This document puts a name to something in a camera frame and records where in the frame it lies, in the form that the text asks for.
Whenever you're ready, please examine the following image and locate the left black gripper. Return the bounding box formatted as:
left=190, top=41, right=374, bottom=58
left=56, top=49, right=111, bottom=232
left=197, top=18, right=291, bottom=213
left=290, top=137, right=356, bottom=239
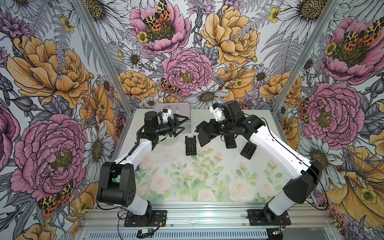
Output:
left=155, top=113, right=189, bottom=137

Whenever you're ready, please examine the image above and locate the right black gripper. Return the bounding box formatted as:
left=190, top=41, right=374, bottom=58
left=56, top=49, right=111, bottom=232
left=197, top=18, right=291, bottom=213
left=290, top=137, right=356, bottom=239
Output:
left=202, top=118, right=235, bottom=136

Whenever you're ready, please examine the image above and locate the black phone stand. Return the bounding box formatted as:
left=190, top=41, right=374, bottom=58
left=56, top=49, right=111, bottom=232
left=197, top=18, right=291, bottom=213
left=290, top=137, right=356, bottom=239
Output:
left=195, top=120, right=218, bottom=147
left=224, top=134, right=237, bottom=149
left=185, top=136, right=197, bottom=156
left=240, top=142, right=258, bottom=160

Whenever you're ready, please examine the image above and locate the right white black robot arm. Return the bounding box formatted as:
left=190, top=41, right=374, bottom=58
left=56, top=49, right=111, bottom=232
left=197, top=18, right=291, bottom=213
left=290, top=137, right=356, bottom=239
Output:
left=195, top=101, right=324, bottom=226

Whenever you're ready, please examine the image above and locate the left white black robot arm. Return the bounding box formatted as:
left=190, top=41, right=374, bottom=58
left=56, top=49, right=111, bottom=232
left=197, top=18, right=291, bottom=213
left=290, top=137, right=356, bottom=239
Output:
left=97, top=111, right=189, bottom=227

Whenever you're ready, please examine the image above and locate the silver aluminium case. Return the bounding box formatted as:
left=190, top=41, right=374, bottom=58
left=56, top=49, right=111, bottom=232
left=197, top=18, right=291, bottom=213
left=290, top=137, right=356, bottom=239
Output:
left=152, top=102, right=192, bottom=134

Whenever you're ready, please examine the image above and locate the small circuit board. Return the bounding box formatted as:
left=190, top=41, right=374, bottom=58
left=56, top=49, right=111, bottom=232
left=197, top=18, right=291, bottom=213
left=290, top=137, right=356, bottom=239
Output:
left=136, top=229, right=154, bottom=239

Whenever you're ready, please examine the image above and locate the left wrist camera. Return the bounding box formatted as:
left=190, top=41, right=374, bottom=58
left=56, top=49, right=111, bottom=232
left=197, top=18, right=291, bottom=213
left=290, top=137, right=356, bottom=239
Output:
left=160, top=109, right=172, bottom=122

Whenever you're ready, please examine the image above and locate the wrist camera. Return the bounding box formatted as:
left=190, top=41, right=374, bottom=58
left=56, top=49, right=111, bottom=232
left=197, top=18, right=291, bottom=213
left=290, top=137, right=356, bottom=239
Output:
left=160, top=109, right=172, bottom=122
left=209, top=103, right=225, bottom=122

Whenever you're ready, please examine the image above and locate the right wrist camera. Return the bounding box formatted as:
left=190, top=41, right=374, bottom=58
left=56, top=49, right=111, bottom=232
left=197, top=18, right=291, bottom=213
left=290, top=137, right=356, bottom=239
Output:
left=209, top=103, right=225, bottom=122

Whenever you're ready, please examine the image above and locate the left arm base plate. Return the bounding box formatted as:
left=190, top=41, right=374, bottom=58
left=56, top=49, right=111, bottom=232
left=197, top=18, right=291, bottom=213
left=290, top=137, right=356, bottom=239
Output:
left=124, top=210, right=168, bottom=228

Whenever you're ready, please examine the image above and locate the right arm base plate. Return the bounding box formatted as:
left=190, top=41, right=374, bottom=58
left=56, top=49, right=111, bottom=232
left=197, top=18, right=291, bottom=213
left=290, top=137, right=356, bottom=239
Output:
left=247, top=209, right=292, bottom=227

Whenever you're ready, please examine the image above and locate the aluminium front rail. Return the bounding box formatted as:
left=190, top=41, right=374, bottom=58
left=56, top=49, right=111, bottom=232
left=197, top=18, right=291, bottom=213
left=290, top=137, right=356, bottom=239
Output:
left=80, top=202, right=333, bottom=230

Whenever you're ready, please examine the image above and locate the right aluminium corner post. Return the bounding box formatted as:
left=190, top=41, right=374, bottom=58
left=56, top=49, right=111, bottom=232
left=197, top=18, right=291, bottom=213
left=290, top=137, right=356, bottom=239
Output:
left=272, top=0, right=341, bottom=115

